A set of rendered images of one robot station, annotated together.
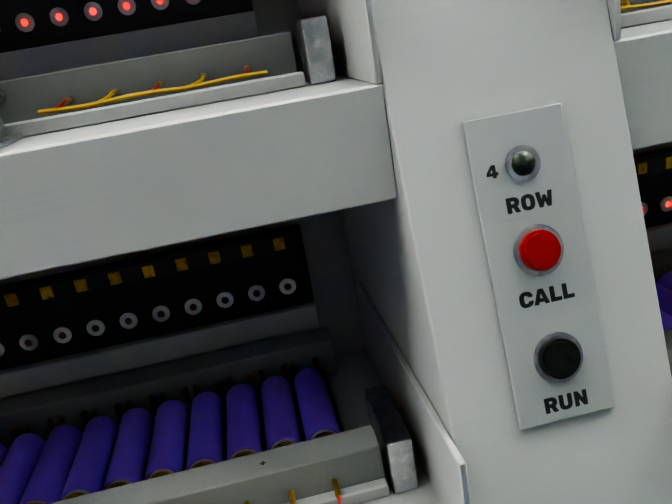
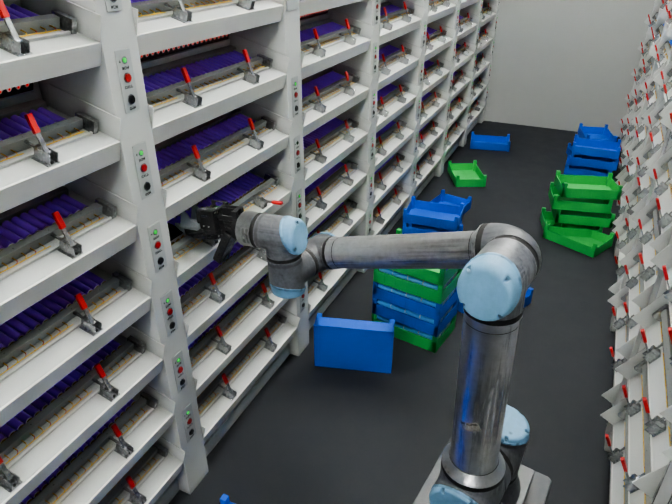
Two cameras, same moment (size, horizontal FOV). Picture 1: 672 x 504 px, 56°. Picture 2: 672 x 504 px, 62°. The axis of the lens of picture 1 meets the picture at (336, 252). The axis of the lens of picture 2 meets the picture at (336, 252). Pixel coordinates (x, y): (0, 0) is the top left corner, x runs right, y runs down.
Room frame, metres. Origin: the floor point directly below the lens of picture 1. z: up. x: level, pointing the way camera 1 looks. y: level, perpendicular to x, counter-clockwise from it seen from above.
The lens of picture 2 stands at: (-0.78, 1.39, 1.47)
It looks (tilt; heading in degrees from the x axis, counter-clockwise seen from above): 30 degrees down; 301
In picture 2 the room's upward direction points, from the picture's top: straight up
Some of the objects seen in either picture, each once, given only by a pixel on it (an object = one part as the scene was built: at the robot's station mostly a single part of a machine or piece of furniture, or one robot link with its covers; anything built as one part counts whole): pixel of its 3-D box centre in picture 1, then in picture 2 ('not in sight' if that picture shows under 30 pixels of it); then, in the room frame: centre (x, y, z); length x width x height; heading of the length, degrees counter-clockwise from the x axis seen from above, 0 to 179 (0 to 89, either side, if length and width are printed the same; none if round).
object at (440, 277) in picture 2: not in sight; (419, 255); (-0.08, -0.44, 0.36); 0.30 x 0.20 x 0.08; 177
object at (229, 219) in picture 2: not in sight; (223, 222); (0.14, 0.42, 0.82); 0.12 x 0.08 x 0.09; 7
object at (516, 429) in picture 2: not in sight; (495, 441); (-0.61, 0.27, 0.29); 0.17 x 0.15 x 0.18; 86
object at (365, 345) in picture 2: not in sight; (354, 343); (0.03, -0.11, 0.10); 0.30 x 0.08 x 0.20; 22
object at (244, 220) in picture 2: not in sight; (249, 229); (0.06, 0.41, 0.82); 0.10 x 0.05 x 0.09; 96
